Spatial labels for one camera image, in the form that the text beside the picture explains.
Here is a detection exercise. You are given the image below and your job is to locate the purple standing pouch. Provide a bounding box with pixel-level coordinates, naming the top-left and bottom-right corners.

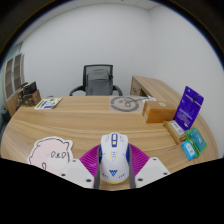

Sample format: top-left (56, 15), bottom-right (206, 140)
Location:
top-left (173, 85), bottom-right (205, 132)

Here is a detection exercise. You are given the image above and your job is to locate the blue tissue packet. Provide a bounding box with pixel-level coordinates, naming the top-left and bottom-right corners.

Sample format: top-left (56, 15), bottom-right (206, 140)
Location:
top-left (180, 140), bottom-right (197, 162)

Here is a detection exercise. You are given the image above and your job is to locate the open box of dark items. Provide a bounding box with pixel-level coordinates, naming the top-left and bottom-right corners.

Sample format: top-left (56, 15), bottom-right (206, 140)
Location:
top-left (16, 81), bottom-right (42, 108)

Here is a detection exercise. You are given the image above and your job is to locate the tan wrapped packet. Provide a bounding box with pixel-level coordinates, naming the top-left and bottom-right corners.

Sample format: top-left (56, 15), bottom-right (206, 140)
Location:
top-left (162, 119), bottom-right (188, 145)

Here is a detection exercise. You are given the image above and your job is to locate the round grey face mouse pad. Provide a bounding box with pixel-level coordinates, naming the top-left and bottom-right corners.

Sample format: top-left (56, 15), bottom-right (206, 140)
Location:
top-left (109, 95), bottom-right (141, 113)

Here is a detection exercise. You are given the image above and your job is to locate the wooden side cabinet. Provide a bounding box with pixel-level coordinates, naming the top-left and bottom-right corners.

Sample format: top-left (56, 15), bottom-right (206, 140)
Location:
top-left (129, 75), bottom-right (184, 104)

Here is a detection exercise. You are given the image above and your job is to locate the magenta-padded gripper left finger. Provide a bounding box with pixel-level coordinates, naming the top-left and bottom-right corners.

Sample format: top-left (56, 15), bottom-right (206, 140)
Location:
top-left (59, 144), bottom-right (102, 190)

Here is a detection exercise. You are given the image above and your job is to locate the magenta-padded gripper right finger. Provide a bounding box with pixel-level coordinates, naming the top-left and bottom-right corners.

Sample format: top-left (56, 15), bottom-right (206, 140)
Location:
top-left (128, 143), bottom-right (172, 189)

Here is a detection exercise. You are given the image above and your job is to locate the wooden shelf unit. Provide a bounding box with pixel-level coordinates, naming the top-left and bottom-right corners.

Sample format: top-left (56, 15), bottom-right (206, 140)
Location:
top-left (2, 53), bottom-right (26, 116)

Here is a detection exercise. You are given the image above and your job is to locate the black mesh office chair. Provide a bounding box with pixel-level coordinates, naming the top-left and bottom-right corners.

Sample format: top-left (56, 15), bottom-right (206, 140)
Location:
top-left (68, 64), bottom-right (124, 97)

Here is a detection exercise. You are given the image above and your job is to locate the green white leaflet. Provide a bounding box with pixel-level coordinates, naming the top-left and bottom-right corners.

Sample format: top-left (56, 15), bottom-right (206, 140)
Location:
top-left (33, 97), bottom-right (64, 110)

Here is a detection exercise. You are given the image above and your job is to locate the white blue yellow computer mouse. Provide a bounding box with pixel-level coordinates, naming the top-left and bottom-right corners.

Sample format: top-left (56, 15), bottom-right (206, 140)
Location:
top-left (98, 132), bottom-right (131, 185)

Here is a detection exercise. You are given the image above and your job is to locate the green tissue packet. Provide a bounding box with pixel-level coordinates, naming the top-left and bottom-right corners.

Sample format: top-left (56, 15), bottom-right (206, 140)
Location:
top-left (184, 127), bottom-right (208, 159)

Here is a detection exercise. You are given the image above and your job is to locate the pink pig-shaped mouse pad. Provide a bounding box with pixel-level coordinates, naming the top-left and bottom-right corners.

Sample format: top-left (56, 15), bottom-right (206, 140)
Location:
top-left (26, 135), bottom-right (74, 176)

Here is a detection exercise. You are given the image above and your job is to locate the brown cardboard box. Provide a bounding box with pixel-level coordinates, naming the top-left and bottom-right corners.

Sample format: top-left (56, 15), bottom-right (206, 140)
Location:
top-left (142, 100), bottom-right (178, 124)

